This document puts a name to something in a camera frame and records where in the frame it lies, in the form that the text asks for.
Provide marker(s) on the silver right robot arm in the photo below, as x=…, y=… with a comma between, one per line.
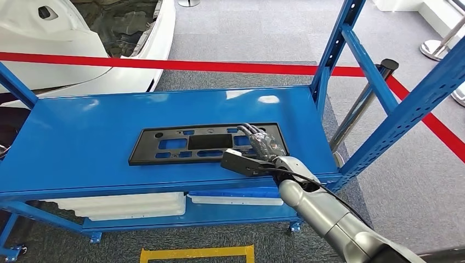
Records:
x=319, y=207

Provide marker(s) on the white car body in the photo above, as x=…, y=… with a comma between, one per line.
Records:
x=47, y=32

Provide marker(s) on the blue metal shelf rack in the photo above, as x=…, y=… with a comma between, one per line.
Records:
x=91, y=127

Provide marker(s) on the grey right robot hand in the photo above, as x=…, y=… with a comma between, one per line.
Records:
x=267, y=147

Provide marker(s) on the black plastic plate bracket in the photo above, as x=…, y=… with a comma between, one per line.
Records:
x=209, y=141

